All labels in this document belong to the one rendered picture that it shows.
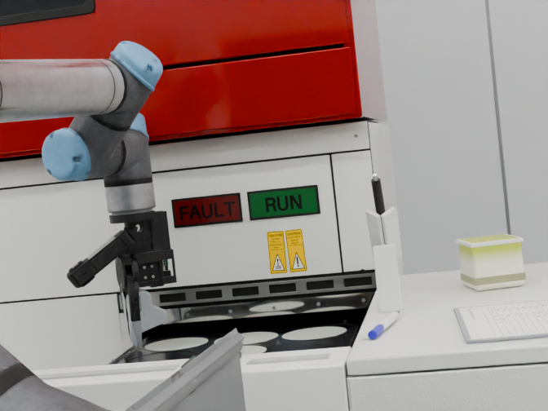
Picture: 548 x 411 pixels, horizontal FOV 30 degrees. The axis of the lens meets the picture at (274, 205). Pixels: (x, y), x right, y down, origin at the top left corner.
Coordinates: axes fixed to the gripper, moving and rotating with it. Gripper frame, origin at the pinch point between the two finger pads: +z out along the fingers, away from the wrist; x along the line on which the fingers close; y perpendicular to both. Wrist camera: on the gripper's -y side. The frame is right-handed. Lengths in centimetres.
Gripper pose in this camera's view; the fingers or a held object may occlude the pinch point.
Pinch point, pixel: (133, 341)
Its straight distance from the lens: 162.4
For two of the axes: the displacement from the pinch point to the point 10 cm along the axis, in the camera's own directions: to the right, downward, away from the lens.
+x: -3.1, -0.2, 9.5
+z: 1.1, 9.9, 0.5
